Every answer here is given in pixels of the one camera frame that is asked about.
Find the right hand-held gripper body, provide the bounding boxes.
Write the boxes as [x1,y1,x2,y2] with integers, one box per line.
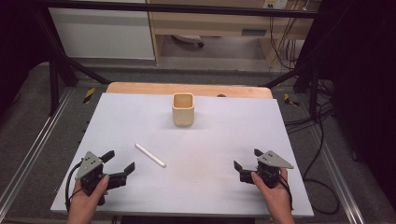
[257,150,294,189]

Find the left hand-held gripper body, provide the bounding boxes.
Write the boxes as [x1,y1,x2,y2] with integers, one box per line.
[74,151,110,197]

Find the white pen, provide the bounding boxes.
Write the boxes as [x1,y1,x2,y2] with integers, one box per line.
[134,143,167,169]

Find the square wooden pen holder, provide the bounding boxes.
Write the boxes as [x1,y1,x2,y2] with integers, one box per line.
[172,92,195,128]

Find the person's right hand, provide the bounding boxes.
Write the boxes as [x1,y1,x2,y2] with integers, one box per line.
[250,167,295,224]

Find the person's left hand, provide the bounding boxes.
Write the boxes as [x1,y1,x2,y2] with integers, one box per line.
[66,175,110,224]

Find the black and yellow tape strip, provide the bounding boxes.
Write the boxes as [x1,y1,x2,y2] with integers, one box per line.
[283,92,301,108]
[82,87,96,105]

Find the wooden table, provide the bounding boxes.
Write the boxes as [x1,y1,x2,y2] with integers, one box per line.
[106,81,274,100]

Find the dark curtain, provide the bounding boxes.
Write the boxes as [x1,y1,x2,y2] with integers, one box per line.
[0,0,59,116]
[298,0,396,203]

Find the white cabinet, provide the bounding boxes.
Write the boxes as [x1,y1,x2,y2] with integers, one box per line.
[48,0,156,61]

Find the office chair base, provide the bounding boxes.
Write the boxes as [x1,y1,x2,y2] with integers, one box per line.
[172,34,205,49]

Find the light wooden desk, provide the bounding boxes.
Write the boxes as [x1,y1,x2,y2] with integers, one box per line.
[145,0,322,67]

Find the white power strip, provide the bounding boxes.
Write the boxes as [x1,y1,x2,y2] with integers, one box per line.
[262,0,290,10]

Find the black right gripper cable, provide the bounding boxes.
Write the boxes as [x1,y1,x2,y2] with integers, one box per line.
[279,176,295,213]

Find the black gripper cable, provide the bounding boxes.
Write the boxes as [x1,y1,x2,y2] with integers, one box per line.
[279,176,295,213]
[64,161,84,215]

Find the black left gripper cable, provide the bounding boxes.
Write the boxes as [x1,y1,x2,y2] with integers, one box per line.
[64,161,84,215]

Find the black floor cables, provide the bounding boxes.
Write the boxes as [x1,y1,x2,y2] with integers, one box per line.
[283,77,341,217]

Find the aluminium floor rail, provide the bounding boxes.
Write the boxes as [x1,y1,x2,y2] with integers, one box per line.
[0,88,75,216]
[311,122,366,224]

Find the hanging cables bundle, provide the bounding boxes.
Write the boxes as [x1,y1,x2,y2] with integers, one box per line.
[268,14,302,71]

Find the black metal frame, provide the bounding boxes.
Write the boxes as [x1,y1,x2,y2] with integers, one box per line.
[29,0,353,118]

